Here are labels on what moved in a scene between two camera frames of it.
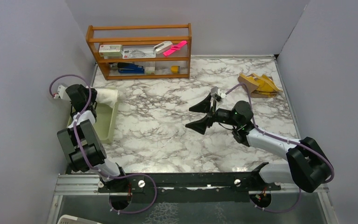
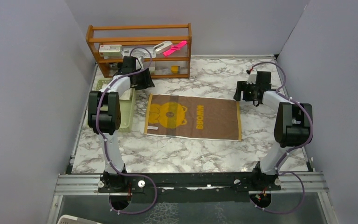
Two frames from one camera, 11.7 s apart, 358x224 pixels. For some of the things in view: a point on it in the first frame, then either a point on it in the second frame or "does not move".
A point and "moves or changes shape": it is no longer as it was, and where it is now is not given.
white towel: [108, 96] moves or changes shape
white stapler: [160, 47] does not move
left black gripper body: [93, 97] to [137, 70]
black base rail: [194, 187] does not move
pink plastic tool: [175, 47] does not move
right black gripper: [203, 106] to [242, 86]
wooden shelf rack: [142, 52] does not move
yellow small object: [175, 69] does not move
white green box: [110, 51] does not move
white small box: [150, 67] does not move
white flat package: [132, 52] does not move
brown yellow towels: [260, 87] moves or changes shape
